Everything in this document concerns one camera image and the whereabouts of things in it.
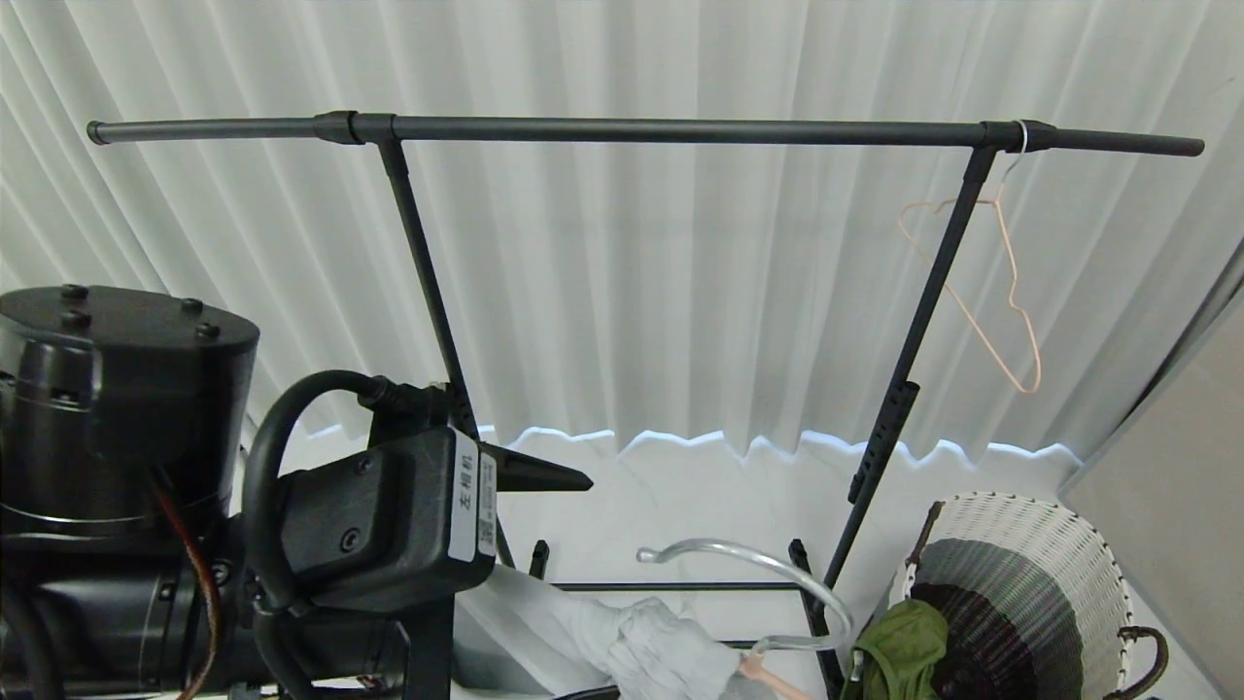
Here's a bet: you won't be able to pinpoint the black clothes rack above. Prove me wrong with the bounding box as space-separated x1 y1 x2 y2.
86 110 1206 700

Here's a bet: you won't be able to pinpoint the pink clothes hanger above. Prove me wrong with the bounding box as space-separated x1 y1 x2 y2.
637 538 856 700
897 126 1044 395

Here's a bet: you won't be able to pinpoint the green garment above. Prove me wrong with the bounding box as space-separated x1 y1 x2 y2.
841 598 950 700

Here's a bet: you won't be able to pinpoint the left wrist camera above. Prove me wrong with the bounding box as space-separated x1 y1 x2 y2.
277 379 499 615

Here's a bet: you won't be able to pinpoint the pale grey shorts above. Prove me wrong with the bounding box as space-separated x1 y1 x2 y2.
455 562 778 700

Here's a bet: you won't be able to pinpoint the white laundry basket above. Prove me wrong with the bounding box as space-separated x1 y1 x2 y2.
880 491 1170 700

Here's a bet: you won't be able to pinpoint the white curtain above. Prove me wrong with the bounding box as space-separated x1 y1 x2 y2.
0 0 1244 463

